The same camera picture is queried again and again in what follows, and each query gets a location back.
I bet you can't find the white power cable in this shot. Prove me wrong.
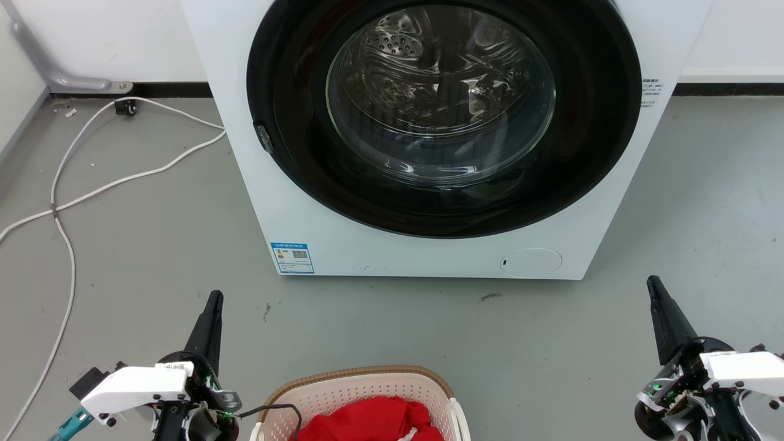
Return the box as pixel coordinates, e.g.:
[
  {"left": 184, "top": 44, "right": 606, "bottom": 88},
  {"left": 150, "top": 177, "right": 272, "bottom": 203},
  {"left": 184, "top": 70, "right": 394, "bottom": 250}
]
[
  {"left": 0, "top": 128, "right": 228, "bottom": 243},
  {"left": 2, "top": 96, "right": 226, "bottom": 441}
]

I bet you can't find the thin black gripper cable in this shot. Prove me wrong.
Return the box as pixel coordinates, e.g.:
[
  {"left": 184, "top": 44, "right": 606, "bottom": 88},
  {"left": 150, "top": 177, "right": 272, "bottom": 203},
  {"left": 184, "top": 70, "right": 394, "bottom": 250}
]
[{"left": 236, "top": 402, "right": 304, "bottom": 441}]

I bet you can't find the small text sticker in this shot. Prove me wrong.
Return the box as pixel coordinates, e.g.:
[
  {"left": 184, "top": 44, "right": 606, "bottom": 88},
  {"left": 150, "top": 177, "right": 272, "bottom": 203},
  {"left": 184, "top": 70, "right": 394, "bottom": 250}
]
[{"left": 641, "top": 77, "right": 662, "bottom": 110}]

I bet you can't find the red garment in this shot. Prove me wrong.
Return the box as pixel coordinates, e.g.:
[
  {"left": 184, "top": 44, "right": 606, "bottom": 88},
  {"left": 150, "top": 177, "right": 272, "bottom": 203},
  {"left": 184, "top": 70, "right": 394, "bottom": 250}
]
[{"left": 294, "top": 396, "right": 445, "bottom": 441}]

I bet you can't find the grey drain pipe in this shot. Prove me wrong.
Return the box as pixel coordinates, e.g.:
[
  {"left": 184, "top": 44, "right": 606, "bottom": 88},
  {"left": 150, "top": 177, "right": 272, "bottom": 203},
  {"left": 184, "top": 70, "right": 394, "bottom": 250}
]
[{"left": 0, "top": 0, "right": 134, "bottom": 94}]

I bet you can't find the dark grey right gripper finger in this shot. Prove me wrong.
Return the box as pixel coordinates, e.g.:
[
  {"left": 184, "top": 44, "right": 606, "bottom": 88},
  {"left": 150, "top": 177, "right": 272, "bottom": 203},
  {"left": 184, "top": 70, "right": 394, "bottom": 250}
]
[{"left": 647, "top": 275, "right": 699, "bottom": 367}]

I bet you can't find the white front-load washing machine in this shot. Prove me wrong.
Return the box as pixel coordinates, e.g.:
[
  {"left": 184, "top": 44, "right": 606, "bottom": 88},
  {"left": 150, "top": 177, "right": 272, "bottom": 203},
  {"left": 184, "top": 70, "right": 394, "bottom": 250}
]
[{"left": 180, "top": 0, "right": 716, "bottom": 281}]

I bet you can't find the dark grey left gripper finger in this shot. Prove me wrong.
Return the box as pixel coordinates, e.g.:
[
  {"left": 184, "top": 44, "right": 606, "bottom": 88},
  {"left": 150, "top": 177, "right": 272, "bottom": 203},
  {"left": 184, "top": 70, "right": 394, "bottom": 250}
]
[{"left": 183, "top": 290, "right": 224, "bottom": 375}]

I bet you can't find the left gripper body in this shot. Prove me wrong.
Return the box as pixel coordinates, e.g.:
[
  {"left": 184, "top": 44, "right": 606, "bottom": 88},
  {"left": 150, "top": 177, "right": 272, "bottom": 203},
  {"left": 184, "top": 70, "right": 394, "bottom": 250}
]
[{"left": 69, "top": 351, "right": 242, "bottom": 441}]

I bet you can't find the blue energy label sticker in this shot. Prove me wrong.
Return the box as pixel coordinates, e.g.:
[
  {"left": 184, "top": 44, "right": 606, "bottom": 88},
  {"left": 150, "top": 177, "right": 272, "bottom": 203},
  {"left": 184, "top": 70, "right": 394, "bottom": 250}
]
[{"left": 270, "top": 242, "right": 315, "bottom": 275}]

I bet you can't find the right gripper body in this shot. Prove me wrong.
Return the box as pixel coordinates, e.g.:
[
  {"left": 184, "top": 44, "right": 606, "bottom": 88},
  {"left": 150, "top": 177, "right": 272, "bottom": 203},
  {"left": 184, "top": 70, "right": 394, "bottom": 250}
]
[{"left": 633, "top": 336, "right": 784, "bottom": 441}]

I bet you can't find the round white filter cover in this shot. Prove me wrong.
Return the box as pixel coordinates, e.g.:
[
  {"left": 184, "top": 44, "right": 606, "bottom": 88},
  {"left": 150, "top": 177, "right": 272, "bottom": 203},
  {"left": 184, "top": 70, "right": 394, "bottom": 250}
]
[{"left": 500, "top": 247, "right": 563, "bottom": 278}]

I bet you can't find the beige plastic laundry basket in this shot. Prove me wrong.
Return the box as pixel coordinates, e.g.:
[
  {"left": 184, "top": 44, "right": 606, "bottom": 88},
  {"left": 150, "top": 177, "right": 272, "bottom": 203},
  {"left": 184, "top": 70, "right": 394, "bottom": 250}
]
[{"left": 248, "top": 366, "right": 472, "bottom": 441}]

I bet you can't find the black round washer door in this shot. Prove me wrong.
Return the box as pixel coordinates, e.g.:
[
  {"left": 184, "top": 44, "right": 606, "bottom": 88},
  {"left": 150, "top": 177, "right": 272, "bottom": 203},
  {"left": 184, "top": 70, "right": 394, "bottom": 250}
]
[{"left": 246, "top": 0, "right": 643, "bottom": 239}]

